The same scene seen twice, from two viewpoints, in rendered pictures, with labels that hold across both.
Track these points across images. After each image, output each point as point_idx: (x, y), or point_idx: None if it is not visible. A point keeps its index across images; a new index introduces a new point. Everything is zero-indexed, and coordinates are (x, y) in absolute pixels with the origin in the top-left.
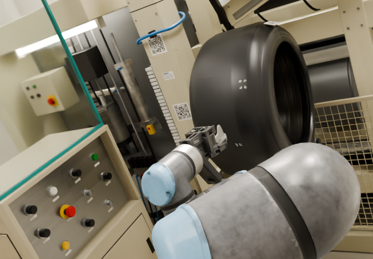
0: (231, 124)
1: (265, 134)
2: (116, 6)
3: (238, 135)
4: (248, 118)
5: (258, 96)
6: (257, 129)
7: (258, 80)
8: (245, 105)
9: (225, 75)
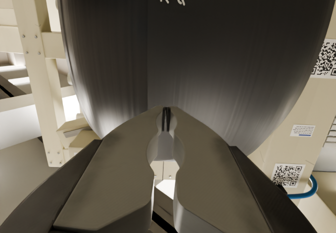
0: (170, 81)
1: (73, 15)
2: (313, 195)
3: (155, 38)
4: (107, 87)
5: (89, 114)
6: (87, 43)
7: (96, 132)
8: (113, 117)
9: (163, 158)
